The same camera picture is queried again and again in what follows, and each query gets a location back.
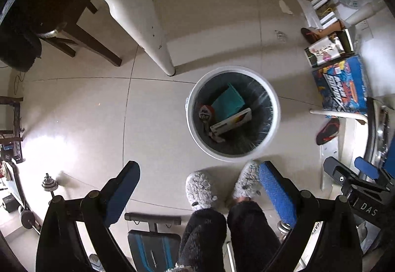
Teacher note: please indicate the person's leg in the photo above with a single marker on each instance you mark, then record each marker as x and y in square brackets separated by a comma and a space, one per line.
[202, 239]
[251, 236]

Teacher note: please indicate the white table leg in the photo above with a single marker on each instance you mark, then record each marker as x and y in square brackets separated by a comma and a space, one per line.
[126, 3]

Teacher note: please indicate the person's right leg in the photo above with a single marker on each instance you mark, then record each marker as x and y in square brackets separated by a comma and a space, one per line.
[251, 236]

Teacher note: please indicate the red and white snack wrapper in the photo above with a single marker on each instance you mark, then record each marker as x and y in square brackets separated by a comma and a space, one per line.
[206, 113]

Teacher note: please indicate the black and orange sandal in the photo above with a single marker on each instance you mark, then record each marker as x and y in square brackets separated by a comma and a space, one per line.
[327, 132]

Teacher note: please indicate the white furniture frame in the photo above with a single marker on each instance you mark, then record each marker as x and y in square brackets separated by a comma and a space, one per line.
[342, 119]

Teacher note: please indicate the blue printed toy box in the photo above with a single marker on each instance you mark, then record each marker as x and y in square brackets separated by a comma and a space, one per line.
[343, 87]

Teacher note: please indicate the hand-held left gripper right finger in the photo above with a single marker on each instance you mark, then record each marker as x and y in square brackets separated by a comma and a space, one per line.
[276, 195]

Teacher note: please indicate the chrome dumbbell plate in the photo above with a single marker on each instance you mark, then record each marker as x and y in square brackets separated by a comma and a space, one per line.
[284, 226]

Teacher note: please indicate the dark shoe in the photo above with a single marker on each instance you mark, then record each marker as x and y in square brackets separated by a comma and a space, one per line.
[308, 35]

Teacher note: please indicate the chrome metal frame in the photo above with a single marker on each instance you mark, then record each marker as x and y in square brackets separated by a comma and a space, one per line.
[380, 127]

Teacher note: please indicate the white paper scrap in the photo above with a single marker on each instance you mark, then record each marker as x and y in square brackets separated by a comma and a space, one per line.
[285, 6]

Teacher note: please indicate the dark metal rack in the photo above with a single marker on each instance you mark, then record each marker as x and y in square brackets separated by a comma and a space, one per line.
[10, 130]

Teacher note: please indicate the dark wooden chair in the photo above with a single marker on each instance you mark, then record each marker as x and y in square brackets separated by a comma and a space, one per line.
[71, 28]

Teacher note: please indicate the grey fuzzy slipper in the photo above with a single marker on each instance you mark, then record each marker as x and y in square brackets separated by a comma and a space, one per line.
[201, 189]
[247, 181]

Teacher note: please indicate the black barbell weight plate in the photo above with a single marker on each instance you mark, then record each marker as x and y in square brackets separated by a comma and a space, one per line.
[28, 219]

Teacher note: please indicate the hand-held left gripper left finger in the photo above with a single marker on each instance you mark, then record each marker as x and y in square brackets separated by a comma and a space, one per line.
[121, 195]

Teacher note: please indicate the white round trash bin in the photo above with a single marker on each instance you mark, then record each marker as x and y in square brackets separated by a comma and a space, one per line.
[233, 113]

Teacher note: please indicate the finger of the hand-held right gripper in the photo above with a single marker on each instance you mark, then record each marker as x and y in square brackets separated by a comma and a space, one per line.
[334, 170]
[366, 167]

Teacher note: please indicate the small chrome dumbbell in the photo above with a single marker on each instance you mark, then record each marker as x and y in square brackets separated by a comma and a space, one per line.
[50, 185]

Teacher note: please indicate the white tube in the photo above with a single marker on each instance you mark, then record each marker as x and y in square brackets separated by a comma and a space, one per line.
[367, 9]

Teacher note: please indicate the teal box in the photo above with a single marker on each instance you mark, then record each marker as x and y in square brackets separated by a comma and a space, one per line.
[228, 102]

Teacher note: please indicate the person's left leg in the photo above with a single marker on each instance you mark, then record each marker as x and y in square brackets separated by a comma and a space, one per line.
[202, 239]

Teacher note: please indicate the black and blue weight bench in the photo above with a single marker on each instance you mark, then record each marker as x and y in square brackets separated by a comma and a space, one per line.
[153, 242]

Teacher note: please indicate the white flat carton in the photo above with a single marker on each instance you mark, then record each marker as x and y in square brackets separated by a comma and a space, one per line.
[231, 124]

